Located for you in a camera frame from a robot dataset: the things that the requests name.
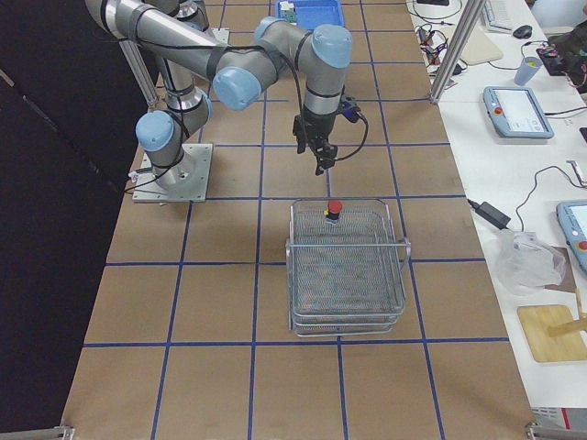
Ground beige pad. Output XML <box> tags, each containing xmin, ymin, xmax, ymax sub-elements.
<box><xmin>460</xmin><ymin>27</ymin><xmax>504</xmax><ymax>65</ymax></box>

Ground white keyboard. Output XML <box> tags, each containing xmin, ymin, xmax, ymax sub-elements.
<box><xmin>482</xmin><ymin>0</ymin><xmax>514</xmax><ymax>33</ymax></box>

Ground aluminium frame post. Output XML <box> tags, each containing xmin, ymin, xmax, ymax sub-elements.
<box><xmin>429</xmin><ymin>0</ymin><xmax>485</xmax><ymax>105</ymax></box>

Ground blue teach pendant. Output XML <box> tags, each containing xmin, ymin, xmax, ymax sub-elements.
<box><xmin>482</xmin><ymin>86</ymin><xmax>554</xmax><ymax>139</ymax></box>
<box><xmin>556</xmin><ymin>200</ymin><xmax>587</xmax><ymax>272</ymax></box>

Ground silver wire mesh shelf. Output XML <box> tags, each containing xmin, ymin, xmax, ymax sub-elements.
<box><xmin>285</xmin><ymin>198</ymin><xmax>411</xmax><ymax>337</ymax></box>

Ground green white connector block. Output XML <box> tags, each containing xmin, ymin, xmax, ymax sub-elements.
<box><xmin>282</xmin><ymin>10</ymin><xmax>297</xmax><ymax>24</ymax></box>

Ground blue plastic tray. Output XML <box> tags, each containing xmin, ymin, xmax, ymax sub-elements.
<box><xmin>274</xmin><ymin>0</ymin><xmax>345</xmax><ymax>30</ymax></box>

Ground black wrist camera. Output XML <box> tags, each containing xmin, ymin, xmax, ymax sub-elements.
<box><xmin>339</xmin><ymin>95</ymin><xmax>362</xmax><ymax>124</ymax></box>

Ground upper blue teach pendant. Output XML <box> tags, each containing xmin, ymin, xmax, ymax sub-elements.
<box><xmin>482</xmin><ymin>86</ymin><xmax>554</xmax><ymax>139</ymax></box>

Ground tangled cables on desk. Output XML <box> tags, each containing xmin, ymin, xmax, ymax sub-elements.
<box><xmin>415</xmin><ymin>25</ymin><xmax>464</xmax><ymax>77</ymax></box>

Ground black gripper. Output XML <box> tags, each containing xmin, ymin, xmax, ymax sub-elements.
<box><xmin>293</xmin><ymin>109</ymin><xmax>338</xmax><ymax>176</ymax></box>

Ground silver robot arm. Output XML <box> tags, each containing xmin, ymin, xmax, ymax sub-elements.
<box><xmin>85</xmin><ymin>1</ymin><xmax>352</xmax><ymax>190</ymax></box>

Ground lower blue teach pendant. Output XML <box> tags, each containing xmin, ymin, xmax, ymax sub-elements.
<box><xmin>556</xmin><ymin>200</ymin><xmax>587</xmax><ymax>272</ymax></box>

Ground black power adapter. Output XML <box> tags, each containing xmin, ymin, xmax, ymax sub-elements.
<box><xmin>469</xmin><ymin>200</ymin><xmax>511</xmax><ymax>230</ymax></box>

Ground clear plastic bag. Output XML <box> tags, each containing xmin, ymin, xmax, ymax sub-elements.
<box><xmin>494</xmin><ymin>229</ymin><xmax>567</xmax><ymax>295</ymax></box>

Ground lavender plastic cup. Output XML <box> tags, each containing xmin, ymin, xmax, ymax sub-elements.
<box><xmin>514</xmin><ymin>56</ymin><xmax>543</xmax><ymax>86</ymax></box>

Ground black computer mouse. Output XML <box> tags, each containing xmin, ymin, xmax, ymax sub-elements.
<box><xmin>512</xmin><ymin>25</ymin><xmax>533</xmax><ymax>39</ymax></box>

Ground red emergency stop button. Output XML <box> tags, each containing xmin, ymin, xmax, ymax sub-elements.
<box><xmin>324</xmin><ymin>199</ymin><xmax>343</xmax><ymax>225</ymax></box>

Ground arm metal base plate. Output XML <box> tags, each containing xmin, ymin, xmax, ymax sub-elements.
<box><xmin>211</xmin><ymin>27</ymin><xmax>230</xmax><ymax>45</ymax></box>
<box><xmin>132</xmin><ymin>143</ymin><xmax>213</xmax><ymax>203</ymax></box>

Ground wooden board with stand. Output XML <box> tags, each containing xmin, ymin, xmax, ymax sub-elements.
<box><xmin>517</xmin><ymin>290</ymin><xmax>586</xmax><ymax>363</ymax></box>

